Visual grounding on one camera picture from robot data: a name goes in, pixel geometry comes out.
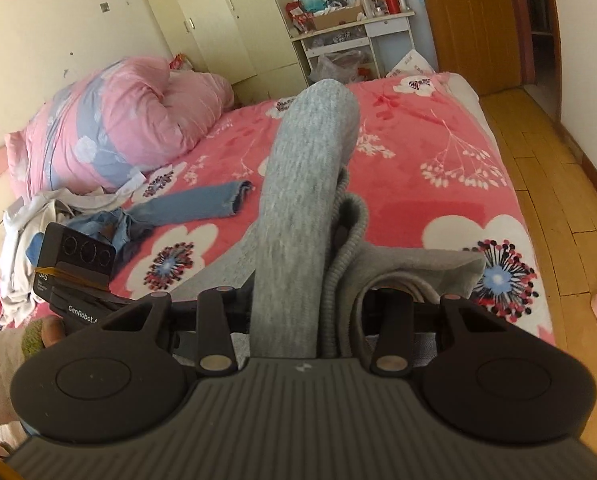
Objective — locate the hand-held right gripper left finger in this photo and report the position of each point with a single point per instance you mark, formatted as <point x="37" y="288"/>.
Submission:
<point x="216" y="310"/>

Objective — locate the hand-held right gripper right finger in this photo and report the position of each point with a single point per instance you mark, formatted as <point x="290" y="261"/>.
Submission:
<point x="393" y="320"/>

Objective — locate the grey sweatshirt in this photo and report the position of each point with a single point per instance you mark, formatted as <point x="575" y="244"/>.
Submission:
<point x="298" y="185"/>

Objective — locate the person's left hand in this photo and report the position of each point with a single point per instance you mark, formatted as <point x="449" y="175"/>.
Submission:
<point x="53" y="332"/>

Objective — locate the dark grey garment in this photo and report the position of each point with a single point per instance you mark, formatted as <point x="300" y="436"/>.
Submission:
<point x="133" y="250"/>

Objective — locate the white jacket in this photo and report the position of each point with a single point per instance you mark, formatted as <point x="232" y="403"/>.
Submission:
<point x="16" y="240"/>

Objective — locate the blue jeans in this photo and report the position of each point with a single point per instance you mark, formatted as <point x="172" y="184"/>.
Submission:
<point x="188" y="207"/>

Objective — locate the pink floral quilt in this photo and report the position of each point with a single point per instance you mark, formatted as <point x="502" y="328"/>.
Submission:
<point x="118" y="120"/>

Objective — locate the red snack packet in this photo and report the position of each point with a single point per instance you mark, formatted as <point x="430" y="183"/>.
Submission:
<point x="182" y="62"/>

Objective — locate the white printed bag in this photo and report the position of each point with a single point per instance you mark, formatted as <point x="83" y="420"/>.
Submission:
<point x="411" y="65"/>

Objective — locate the clear plastic bag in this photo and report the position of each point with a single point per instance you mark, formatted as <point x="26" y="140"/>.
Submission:
<point x="338" y="67"/>

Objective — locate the cream wardrobe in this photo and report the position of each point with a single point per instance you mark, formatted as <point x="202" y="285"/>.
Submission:
<point x="238" y="25"/>

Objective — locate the white desk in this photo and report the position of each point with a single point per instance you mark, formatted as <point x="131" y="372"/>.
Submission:
<point x="388" y="25"/>

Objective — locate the wooden door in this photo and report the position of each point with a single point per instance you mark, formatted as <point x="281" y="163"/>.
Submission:
<point x="473" y="25"/>

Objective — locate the cardboard box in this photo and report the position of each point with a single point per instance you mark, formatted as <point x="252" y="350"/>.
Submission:
<point x="336" y="19"/>

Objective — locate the teal bag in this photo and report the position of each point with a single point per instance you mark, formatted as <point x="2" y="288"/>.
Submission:
<point x="313" y="0"/>

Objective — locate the grey wall socket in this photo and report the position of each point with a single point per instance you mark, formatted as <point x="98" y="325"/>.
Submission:
<point x="105" y="7"/>

